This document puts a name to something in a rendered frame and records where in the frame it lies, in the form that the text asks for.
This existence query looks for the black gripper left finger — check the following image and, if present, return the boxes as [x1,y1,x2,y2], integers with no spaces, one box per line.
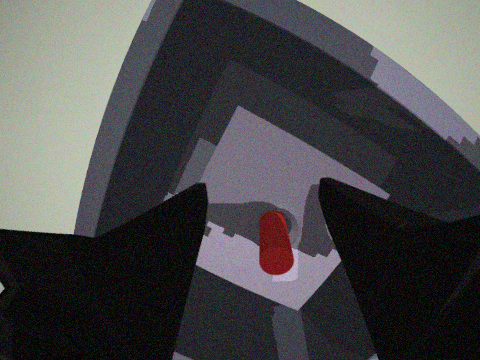
[0,183,208,360]

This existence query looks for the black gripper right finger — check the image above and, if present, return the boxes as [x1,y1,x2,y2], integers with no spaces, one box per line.
[319,177,480,360]

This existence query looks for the red peg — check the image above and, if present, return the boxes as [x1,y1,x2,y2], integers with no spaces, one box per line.
[259,211,295,276]

